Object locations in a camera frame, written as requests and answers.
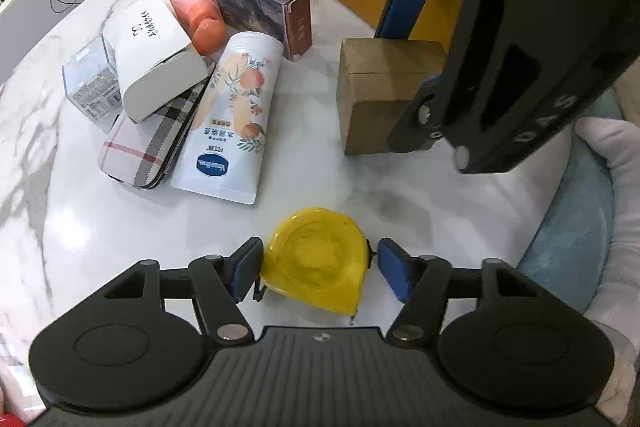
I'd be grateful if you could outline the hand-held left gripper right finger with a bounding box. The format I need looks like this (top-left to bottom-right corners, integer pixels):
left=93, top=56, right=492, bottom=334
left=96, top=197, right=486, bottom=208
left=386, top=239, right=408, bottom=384
left=376, top=237, right=546, bottom=344

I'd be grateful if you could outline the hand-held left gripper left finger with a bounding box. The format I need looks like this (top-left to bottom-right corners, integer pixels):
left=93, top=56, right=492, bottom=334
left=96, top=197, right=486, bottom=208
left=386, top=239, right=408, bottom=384
left=102, top=236, right=264, bottom=344

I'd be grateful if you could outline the brown cardboard box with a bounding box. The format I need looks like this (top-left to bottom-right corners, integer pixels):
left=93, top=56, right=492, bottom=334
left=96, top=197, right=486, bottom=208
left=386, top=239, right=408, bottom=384
left=337, top=37, right=448, bottom=156

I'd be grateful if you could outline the yellow tape measure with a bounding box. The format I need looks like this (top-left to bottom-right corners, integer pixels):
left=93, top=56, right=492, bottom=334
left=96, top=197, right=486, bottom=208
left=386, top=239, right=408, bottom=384
left=258, top=207, right=373, bottom=327

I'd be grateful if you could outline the white floral lotion tube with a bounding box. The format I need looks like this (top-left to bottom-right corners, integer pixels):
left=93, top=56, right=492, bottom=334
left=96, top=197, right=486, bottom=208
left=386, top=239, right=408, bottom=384
left=171, top=32, right=283, bottom=206

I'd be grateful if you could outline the plaid glasses case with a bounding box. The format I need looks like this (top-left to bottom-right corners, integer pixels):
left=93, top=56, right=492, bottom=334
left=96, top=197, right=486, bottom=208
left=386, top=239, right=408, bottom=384
left=98, top=74, right=213, bottom=191

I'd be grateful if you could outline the pink tube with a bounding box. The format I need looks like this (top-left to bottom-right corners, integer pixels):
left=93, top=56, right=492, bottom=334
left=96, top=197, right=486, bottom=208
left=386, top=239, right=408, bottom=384
left=166, top=0, right=224, bottom=56

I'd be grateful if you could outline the clear plastic box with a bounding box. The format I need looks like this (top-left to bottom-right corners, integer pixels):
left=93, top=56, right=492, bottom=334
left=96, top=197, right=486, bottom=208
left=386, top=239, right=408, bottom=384
left=61, top=38, right=123, bottom=132

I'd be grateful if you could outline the person's right forearm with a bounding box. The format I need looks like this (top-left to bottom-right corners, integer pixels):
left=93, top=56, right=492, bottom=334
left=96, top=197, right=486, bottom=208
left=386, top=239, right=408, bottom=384
left=589, top=252, right=640, bottom=427

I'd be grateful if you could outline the person's right hand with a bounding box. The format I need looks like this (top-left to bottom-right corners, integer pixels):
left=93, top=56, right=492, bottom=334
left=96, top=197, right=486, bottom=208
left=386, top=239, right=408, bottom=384
left=574, top=116, right=640, bottom=258

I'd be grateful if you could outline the dark card box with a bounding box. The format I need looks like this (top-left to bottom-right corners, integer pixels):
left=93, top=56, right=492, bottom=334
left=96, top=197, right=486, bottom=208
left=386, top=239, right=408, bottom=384
left=208, top=0, right=313, bottom=62

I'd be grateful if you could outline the white glasses case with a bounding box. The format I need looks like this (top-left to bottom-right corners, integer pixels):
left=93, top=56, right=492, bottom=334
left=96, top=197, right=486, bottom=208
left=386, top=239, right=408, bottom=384
left=102, top=0, right=216, bottom=124

